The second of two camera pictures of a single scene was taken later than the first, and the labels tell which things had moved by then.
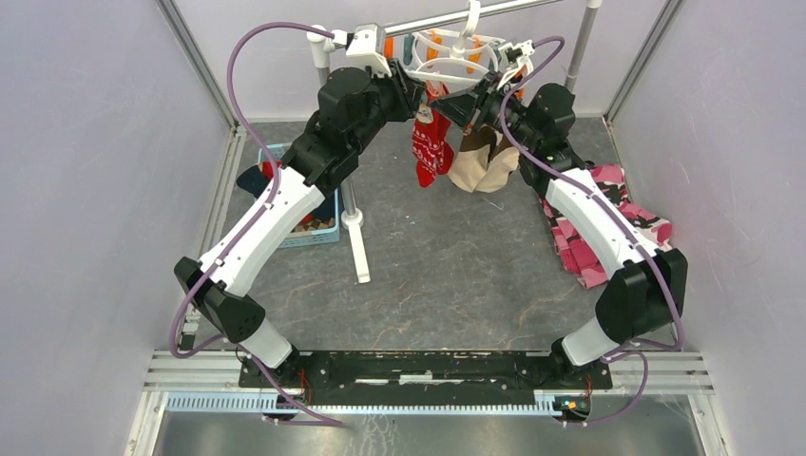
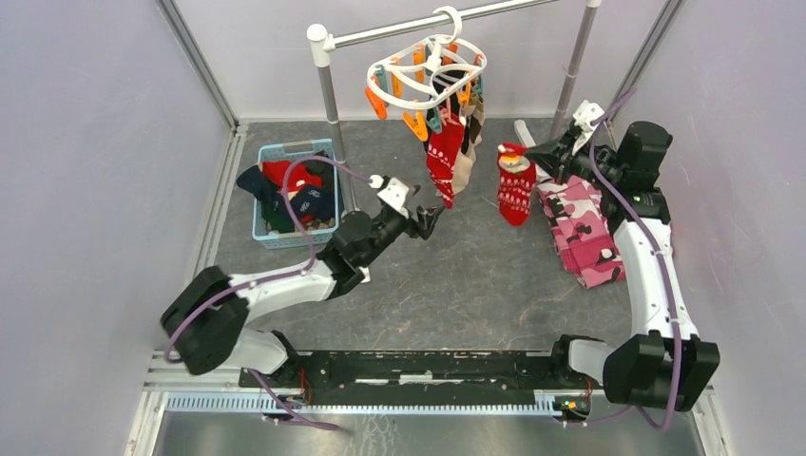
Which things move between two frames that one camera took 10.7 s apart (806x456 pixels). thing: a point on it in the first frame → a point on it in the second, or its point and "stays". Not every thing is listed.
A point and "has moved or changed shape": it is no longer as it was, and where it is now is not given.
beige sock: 504,162 has moved or changed shape
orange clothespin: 474,57 → 419,58
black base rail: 429,372 stays
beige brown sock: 473,158 has moved or changed shape
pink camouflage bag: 579,248 stays
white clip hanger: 448,55 has moved or changed shape
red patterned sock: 443,151 has moved or changed shape
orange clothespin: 389,47 → 416,120
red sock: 427,142 → 516,180
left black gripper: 406,89 → 413,229
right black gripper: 464,108 → 563,158
